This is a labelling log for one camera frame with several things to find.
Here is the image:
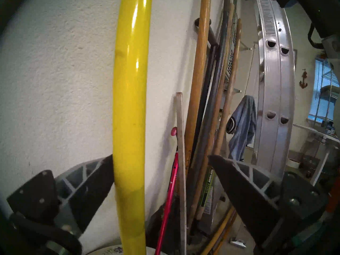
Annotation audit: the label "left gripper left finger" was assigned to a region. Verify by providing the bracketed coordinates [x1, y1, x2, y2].
[7, 154, 114, 233]

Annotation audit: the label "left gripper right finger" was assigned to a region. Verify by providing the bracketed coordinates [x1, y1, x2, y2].
[208, 155, 330, 253]

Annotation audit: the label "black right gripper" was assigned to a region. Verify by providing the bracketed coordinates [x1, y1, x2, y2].
[267, 0, 340, 40]

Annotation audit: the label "yellow broom black bristles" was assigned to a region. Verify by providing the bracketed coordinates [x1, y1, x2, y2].
[112, 0, 154, 255]

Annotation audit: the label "blue grey hanging cloth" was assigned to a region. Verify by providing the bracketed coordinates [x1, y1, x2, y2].
[226, 95, 257, 162]

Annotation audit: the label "pink metal stick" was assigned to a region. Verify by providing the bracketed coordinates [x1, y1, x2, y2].
[155, 127, 179, 255]

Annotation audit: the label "grey wooden slat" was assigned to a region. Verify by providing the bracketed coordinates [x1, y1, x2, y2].
[176, 92, 187, 255]

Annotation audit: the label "aluminium extension ladder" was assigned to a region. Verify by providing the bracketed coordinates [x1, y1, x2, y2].
[251, 0, 296, 178]

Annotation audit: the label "window with blinds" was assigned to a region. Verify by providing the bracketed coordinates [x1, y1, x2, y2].
[308, 58, 340, 125]

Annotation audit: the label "white table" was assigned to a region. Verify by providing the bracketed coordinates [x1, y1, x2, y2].
[292, 123, 340, 186]

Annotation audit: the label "black shaft tool olive grip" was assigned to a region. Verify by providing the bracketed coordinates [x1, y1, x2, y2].
[190, 18, 219, 162]

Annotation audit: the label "black camera cable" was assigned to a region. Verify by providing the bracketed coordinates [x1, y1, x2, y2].
[308, 23, 325, 49]

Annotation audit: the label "wooden handle green black label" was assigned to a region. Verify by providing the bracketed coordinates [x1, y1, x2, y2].
[195, 167, 215, 220]

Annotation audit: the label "yellow handled tool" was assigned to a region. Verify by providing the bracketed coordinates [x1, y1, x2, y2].
[202, 207, 237, 255]

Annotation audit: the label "plain wooden tool handle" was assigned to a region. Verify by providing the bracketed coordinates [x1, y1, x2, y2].
[187, 2, 235, 227]
[214, 18, 243, 155]

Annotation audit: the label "small red wall ornament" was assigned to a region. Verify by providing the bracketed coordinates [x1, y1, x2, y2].
[299, 69, 308, 89]

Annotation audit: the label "dark grey curved handle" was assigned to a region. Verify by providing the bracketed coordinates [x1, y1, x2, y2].
[186, 0, 231, 212]

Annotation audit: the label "wooden handle black grip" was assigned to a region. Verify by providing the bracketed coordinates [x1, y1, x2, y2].
[184, 0, 212, 175]

